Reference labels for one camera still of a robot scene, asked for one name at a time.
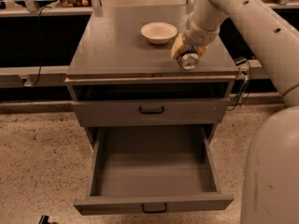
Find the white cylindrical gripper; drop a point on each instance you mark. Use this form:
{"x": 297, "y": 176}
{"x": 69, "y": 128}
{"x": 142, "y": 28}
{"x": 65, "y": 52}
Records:
{"x": 199, "y": 36}

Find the blue pepsi can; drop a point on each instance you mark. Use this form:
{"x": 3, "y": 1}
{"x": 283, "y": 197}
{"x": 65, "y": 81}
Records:
{"x": 188, "y": 59}

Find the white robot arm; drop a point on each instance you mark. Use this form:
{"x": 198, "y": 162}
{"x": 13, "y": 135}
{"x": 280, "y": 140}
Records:
{"x": 270, "y": 188}

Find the grey drawer cabinet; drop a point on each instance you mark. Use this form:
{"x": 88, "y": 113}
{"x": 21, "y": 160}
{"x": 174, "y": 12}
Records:
{"x": 114, "y": 61}

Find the closed grey top drawer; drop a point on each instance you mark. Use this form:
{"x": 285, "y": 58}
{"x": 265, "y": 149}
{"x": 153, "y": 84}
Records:
{"x": 125, "y": 112}

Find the open grey middle drawer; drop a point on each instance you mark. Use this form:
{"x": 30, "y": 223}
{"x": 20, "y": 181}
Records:
{"x": 152, "y": 164}

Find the white ceramic bowl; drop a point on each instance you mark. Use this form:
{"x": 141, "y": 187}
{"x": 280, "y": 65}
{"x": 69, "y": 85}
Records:
{"x": 159, "y": 33}

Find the black object on floor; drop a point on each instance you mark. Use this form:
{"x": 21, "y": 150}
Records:
{"x": 44, "y": 220}

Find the small black device on rail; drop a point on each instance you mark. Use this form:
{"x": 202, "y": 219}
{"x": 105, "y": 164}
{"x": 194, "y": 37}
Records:
{"x": 240, "y": 60}

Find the black top drawer handle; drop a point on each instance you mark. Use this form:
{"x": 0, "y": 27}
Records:
{"x": 156, "y": 111}

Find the black drawer handle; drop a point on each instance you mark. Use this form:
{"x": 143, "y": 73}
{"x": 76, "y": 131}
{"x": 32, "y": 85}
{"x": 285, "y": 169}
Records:
{"x": 156, "y": 111}
{"x": 154, "y": 208}

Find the black middle drawer handle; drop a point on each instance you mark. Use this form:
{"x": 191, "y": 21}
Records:
{"x": 154, "y": 208}

